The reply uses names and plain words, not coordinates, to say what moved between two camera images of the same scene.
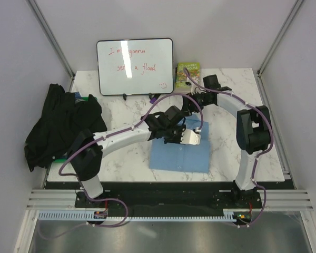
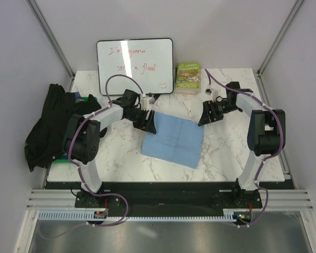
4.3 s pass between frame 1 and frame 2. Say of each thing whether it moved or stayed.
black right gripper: moved
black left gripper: moved
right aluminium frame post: stayed
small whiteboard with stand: stayed
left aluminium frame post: stayed
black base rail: stayed
